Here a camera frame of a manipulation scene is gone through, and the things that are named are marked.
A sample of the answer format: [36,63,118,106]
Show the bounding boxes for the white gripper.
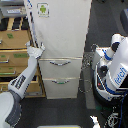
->
[26,41,45,59]

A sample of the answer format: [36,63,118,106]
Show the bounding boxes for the white refrigerator door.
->
[24,0,92,58]

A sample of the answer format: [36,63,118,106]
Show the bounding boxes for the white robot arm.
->
[0,44,45,128]

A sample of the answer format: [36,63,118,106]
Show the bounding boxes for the upper fridge drawer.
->
[39,59,82,79]

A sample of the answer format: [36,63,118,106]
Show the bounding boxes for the fridge drawer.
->
[39,59,82,79]
[43,78,79,99]

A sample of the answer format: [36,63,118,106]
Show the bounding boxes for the lower fridge drawer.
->
[43,78,79,99]

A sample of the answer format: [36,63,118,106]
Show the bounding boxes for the wooden drawer cabinet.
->
[0,16,47,99]

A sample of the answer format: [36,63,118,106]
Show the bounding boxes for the white refrigerator body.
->
[24,0,92,99]

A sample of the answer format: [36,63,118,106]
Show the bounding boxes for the green android sticker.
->
[37,3,49,17]

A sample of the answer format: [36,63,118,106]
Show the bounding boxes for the grey box on cabinet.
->
[0,6,26,17]

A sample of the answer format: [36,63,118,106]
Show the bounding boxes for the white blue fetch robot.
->
[92,34,128,106]

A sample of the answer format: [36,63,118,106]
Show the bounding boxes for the white part bottom edge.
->
[90,116,101,128]

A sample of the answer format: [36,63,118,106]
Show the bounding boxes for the grey cable on floor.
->
[78,43,100,94]

